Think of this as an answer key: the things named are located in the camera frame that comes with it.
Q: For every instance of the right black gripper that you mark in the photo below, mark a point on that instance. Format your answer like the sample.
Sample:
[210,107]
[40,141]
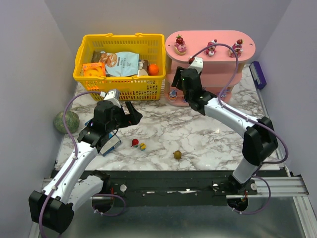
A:
[184,81]

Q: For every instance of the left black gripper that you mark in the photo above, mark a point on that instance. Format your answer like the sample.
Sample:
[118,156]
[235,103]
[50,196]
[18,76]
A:
[123,117]

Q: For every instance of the purple orange bunny toy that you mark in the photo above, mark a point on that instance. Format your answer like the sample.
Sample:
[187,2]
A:
[172,96]

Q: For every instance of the red cherry toy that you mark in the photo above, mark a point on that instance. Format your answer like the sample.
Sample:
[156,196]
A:
[135,143]

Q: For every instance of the small yellow blue toy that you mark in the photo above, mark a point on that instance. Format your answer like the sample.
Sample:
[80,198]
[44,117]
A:
[142,146]

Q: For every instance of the strawberry pink bear donut toy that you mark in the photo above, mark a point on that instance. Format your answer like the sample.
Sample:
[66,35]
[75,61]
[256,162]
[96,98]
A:
[180,46]

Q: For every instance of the pink bear figure toy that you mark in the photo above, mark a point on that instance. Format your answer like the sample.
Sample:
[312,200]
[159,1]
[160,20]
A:
[211,50]

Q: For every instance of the olive brown round toy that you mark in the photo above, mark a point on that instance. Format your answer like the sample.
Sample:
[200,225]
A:
[177,154]

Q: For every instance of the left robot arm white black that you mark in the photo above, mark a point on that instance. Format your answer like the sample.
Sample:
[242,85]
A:
[51,207]

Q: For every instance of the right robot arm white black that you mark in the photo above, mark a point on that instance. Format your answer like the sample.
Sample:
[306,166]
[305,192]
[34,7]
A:
[259,141]

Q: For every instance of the purple bunny toy on shelf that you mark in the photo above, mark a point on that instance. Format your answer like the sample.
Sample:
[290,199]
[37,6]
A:
[224,94]

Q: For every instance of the pink three-tier shelf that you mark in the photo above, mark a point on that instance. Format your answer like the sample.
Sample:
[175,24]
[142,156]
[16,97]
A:
[217,69]

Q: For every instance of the orange fruit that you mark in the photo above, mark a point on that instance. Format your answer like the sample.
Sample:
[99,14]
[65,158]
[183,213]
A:
[153,70]

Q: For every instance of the blue white box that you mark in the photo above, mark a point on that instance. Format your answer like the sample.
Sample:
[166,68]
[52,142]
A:
[111,146]

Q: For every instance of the beige round item in basket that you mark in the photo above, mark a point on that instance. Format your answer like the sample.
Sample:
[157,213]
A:
[142,72]

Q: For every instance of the yellow plastic shopping basket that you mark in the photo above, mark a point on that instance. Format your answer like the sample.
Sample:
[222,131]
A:
[150,47]

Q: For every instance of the light blue chips bag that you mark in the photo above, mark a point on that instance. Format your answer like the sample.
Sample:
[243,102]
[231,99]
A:
[121,64]

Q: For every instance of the orange snack box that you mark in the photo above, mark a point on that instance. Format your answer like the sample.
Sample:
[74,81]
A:
[95,70]

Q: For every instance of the green textured melon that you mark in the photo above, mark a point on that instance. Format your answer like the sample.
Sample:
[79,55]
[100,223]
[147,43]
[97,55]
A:
[72,121]

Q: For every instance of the brown snack packet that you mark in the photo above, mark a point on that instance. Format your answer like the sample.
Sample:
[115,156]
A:
[96,56]

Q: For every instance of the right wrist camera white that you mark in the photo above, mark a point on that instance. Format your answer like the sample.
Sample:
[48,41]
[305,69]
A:
[196,63]

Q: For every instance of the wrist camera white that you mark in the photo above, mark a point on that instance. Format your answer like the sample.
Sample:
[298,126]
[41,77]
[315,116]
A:
[112,96]
[196,63]

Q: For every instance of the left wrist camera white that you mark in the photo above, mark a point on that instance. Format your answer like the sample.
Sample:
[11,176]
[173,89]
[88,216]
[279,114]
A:
[112,96]

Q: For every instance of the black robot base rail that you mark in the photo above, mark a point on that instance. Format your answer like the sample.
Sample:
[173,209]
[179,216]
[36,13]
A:
[162,188]

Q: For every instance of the purple box at wall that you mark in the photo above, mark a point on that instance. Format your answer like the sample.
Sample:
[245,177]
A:
[257,75]

